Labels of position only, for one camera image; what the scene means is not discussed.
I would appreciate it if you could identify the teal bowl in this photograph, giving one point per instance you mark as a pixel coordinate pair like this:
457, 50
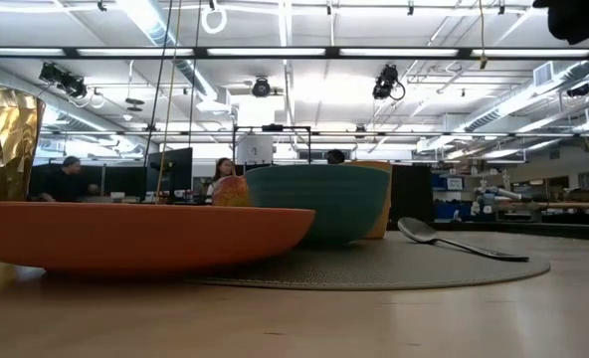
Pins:
324, 204

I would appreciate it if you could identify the yellow plastic cup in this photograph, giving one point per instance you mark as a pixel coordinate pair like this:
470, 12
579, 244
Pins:
385, 219

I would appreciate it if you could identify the silver metal spoon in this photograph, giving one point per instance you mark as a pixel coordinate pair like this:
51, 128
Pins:
416, 230

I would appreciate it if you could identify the orange plate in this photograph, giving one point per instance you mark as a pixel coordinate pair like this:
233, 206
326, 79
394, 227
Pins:
125, 233

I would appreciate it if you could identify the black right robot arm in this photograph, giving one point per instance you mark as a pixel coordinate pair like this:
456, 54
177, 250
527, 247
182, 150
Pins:
578, 20

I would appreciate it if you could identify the person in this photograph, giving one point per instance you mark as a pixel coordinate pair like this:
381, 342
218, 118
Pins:
223, 169
65, 186
335, 157

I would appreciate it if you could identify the white box appliance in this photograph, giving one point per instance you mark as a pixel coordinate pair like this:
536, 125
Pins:
255, 149

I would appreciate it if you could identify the black monitor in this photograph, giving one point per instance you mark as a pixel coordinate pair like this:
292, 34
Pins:
175, 169

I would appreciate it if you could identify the grey round placemat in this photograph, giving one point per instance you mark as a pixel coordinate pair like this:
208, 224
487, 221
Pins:
399, 268

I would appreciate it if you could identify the blue storage shelf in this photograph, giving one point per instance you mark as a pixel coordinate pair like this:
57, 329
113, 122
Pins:
444, 211

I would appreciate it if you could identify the wooden background bench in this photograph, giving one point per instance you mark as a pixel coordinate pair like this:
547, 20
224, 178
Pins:
563, 205

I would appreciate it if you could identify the white air vent grille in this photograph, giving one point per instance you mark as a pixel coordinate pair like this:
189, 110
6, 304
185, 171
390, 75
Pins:
543, 73

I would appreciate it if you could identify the gold faceted cup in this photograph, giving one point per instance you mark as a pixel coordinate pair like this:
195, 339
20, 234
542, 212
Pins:
6, 149

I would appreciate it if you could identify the small black ceiling device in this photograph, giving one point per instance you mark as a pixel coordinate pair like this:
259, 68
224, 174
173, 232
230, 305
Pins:
578, 90

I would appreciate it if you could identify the black metal frame stand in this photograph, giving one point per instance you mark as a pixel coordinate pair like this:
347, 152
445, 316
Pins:
234, 149

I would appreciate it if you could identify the round black ceiling camera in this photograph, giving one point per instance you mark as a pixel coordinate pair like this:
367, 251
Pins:
261, 87

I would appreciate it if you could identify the silver air duct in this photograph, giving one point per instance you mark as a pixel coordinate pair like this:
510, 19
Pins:
523, 99

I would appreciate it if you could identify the black ceiling camera cluster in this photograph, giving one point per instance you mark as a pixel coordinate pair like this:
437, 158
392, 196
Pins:
65, 82

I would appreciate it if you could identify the black table edge rail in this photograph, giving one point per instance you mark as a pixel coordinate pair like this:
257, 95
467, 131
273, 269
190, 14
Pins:
548, 230

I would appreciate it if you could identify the black overhead frame bar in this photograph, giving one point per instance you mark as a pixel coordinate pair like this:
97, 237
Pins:
69, 52

